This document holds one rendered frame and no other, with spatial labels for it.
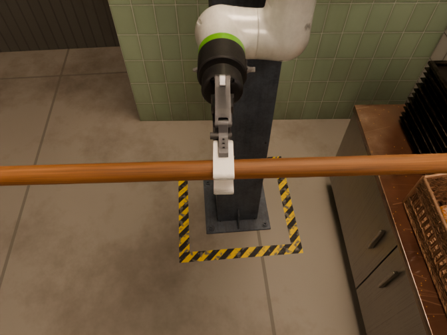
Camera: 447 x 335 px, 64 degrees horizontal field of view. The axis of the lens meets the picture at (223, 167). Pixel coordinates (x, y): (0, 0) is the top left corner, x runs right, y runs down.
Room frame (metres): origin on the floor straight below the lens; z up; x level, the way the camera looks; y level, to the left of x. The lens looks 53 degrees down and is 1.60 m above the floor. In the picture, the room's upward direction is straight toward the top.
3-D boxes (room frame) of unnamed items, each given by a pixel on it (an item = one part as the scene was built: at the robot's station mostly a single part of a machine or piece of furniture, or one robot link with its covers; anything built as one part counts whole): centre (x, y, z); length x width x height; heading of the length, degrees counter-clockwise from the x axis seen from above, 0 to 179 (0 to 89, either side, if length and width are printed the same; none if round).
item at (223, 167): (0.32, 0.00, 1.19); 0.07 x 0.03 x 0.01; 1
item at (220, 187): (0.32, 0.00, 1.15); 0.07 x 0.03 x 0.01; 1
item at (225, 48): (0.55, 0.00, 1.17); 0.12 x 0.06 x 0.09; 91
